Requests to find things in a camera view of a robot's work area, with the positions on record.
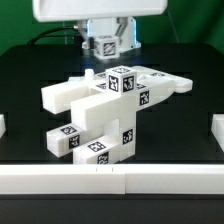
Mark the white front rail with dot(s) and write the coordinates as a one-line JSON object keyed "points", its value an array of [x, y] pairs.
{"points": [[112, 179]]}

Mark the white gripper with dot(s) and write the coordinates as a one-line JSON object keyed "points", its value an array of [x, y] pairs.
{"points": [[82, 10]]}

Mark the white part right edge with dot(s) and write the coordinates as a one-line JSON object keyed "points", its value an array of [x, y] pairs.
{"points": [[217, 129]]}

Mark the white chair back frame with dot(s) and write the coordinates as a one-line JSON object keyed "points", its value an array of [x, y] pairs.
{"points": [[92, 104]]}

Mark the white chair seat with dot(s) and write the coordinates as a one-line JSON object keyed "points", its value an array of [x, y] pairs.
{"points": [[123, 129]]}

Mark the white tagged block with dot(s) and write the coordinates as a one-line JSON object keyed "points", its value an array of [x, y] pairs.
{"points": [[121, 80]]}

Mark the white part edge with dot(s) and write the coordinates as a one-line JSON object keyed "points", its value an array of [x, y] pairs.
{"points": [[217, 129], [2, 125]]}

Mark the white tagged cube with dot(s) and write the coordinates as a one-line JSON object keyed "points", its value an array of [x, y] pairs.
{"points": [[106, 47]]}

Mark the white part left edge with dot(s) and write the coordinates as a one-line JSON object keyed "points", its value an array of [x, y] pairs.
{"points": [[2, 125]]}

